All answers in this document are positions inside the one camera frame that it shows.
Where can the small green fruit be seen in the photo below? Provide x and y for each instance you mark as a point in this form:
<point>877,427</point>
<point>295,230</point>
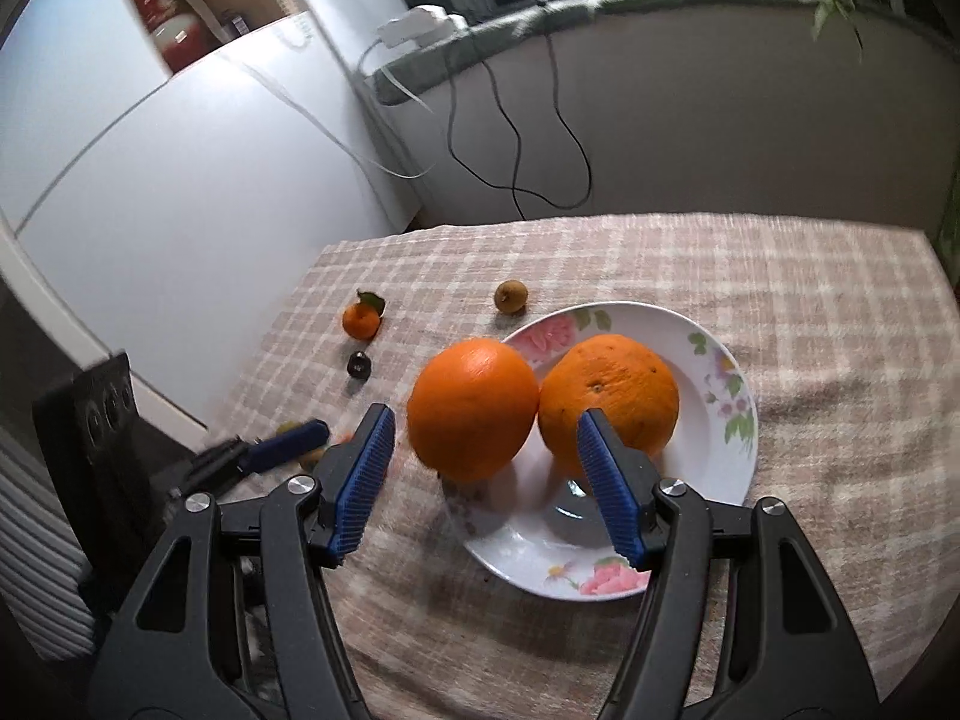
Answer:
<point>288,428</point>

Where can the large dimpled orange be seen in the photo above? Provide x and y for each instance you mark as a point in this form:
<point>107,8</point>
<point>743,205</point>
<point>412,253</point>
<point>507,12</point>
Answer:
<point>615,382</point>

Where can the small dark fruit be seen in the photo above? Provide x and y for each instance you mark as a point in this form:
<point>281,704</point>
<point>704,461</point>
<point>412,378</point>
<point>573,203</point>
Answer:
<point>360,365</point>

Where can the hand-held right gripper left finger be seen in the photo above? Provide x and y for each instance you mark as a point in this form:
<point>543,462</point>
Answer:
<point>360,480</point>

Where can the grey-green windowsill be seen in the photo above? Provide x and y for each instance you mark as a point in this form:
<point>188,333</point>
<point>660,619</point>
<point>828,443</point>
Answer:
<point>525,22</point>

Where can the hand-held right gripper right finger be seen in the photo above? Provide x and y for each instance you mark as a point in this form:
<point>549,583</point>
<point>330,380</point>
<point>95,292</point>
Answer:
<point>609,480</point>

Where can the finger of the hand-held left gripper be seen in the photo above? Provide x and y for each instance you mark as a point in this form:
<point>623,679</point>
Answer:
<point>292,439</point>

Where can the white floral plate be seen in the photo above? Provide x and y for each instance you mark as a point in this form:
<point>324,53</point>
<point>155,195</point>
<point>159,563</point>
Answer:
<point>705,457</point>

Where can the checked beige tablecloth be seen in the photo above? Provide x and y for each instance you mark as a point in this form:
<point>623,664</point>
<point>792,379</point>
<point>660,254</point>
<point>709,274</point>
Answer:
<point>787,315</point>

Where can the small tangerine with leaf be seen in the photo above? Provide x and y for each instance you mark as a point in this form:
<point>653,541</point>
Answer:
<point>361,319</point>

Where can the white power strip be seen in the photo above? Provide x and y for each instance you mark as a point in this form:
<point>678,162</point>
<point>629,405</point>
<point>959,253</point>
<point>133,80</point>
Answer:
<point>416,24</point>

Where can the white refrigerator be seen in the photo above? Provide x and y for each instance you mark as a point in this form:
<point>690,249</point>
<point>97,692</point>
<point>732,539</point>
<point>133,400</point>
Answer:
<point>187,202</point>

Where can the large smooth orange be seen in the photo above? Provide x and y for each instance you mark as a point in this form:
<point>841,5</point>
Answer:
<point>469,405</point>

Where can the red container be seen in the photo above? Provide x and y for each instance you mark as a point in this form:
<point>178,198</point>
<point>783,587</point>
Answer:
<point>176,22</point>

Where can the white radiator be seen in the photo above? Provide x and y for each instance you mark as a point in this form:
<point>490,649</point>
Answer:
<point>37,555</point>

